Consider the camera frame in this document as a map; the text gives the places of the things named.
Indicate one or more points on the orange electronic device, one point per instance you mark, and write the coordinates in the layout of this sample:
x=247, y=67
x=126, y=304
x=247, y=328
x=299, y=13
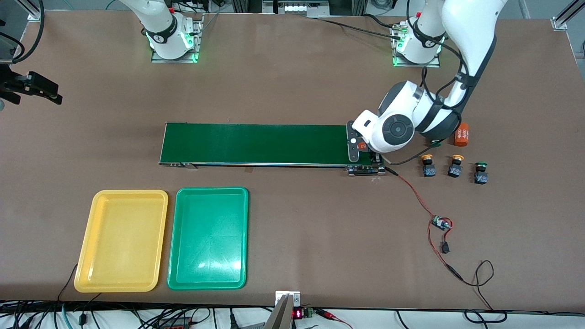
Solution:
x=176, y=325

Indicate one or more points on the aluminium frame profile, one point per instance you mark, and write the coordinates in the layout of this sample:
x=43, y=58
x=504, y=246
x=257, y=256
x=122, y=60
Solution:
x=560, y=22
x=33, y=14

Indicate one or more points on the green plastic tray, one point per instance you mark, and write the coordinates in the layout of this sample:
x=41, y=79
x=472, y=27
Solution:
x=208, y=242

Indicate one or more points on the small green circuit board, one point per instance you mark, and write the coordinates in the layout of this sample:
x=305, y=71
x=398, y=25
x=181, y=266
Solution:
x=441, y=223

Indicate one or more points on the silver equipment box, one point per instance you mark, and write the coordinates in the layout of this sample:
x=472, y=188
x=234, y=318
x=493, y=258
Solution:
x=297, y=8

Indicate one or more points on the grey metal pole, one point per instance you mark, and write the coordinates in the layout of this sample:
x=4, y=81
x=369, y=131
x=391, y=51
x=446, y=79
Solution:
x=279, y=317

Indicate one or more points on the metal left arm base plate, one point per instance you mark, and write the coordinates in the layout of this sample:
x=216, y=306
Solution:
x=432, y=64

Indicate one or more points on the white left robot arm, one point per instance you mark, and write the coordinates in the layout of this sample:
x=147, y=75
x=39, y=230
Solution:
x=397, y=130

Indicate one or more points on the red digit display module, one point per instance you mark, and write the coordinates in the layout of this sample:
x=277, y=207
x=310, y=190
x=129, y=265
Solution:
x=298, y=314

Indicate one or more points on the yellow plastic tray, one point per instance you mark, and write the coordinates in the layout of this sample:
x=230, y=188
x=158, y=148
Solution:
x=119, y=256

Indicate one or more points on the silver table edge bracket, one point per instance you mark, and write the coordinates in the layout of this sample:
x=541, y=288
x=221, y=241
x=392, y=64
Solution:
x=296, y=299

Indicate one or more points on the red clip lead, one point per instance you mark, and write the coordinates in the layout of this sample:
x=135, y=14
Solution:
x=333, y=315

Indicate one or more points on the green belt conveyor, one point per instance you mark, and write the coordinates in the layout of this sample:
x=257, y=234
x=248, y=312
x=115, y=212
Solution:
x=274, y=144

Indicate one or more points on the yellow push button switch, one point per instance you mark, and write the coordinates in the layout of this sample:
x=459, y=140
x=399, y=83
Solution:
x=455, y=170
x=428, y=170

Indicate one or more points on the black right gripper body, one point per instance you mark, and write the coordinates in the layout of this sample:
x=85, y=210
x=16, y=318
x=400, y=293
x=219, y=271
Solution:
x=13, y=82

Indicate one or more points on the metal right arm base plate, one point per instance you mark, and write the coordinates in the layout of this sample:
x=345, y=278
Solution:
x=199, y=50

